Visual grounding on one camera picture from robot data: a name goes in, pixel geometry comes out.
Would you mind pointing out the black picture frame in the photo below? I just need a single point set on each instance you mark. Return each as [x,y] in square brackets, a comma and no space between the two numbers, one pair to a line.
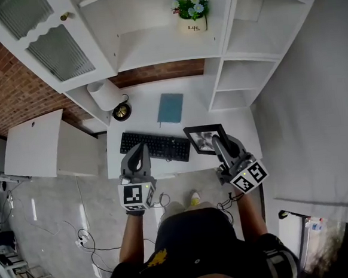
[199,138]

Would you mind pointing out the person in dark shirt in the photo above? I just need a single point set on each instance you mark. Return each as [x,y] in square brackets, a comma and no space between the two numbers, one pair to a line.
[197,241]

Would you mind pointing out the black keyboard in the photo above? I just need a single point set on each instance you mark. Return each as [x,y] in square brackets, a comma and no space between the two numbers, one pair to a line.
[168,147]

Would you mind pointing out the white desk with shelving unit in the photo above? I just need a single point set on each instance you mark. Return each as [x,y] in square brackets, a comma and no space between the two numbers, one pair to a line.
[198,109]

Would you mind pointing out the teal notebook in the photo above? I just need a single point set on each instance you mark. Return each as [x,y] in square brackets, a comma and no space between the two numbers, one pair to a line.
[170,108]

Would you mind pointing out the person's left forearm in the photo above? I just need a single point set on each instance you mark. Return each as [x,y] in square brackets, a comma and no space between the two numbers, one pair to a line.
[132,237]

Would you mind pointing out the white power strip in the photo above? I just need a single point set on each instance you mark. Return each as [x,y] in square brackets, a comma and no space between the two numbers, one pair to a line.
[81,241]

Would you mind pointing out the white shade table lamp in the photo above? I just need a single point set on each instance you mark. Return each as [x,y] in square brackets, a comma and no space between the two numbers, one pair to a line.
[103,94]

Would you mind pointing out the white shelf compartment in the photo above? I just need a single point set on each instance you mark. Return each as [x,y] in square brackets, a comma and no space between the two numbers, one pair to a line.
[154,44]

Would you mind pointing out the white ribbed glass cabinet door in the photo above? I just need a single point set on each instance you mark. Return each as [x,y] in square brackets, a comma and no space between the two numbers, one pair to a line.
[85,37]

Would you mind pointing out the person's right white shoe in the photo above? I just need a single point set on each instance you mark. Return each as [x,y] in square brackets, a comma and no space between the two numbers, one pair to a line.
[195,197]

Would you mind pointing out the white open shelf tower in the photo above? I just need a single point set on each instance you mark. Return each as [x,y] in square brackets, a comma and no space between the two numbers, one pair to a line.
[244,40]

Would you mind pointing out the grey metal rail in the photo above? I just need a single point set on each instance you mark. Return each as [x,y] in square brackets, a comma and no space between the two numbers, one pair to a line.
[6,175]

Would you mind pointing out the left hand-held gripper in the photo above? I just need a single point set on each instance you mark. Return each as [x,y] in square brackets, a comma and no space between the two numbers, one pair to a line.
[133,195]

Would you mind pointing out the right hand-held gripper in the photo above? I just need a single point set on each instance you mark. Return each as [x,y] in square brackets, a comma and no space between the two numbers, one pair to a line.
[249,176]

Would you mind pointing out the white side cabinet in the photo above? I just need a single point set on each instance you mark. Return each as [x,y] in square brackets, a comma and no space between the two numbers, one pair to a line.
[33,146]

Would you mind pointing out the brass door knob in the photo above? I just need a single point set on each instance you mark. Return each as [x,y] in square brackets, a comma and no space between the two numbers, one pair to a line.
[64,16]

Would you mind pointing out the person's right forearm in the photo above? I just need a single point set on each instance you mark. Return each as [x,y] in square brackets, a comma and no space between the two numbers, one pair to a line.
[252,216]

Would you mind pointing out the black framed window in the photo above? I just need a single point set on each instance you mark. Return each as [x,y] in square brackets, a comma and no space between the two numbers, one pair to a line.
[329,243]

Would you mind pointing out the potted flowers in white pot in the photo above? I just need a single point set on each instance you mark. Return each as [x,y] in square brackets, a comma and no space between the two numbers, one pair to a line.
[193,26]

